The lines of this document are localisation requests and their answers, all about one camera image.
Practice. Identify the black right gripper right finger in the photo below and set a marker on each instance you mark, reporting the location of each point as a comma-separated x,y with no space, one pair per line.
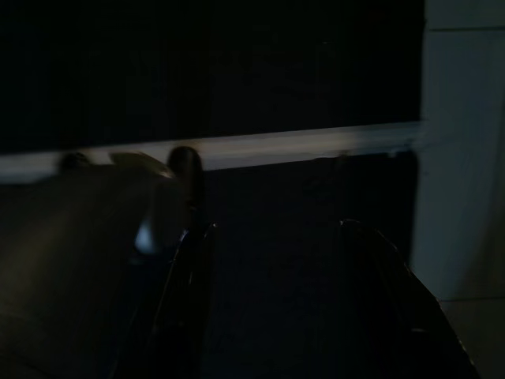
378,316

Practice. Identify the long white floor tape strip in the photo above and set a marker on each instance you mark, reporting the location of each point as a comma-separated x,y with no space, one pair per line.
276,146

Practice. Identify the dark blue floor mat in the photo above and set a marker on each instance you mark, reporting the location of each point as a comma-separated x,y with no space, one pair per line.
217,71
276,256

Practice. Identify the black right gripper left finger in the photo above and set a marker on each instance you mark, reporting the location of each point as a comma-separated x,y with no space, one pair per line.
185,308

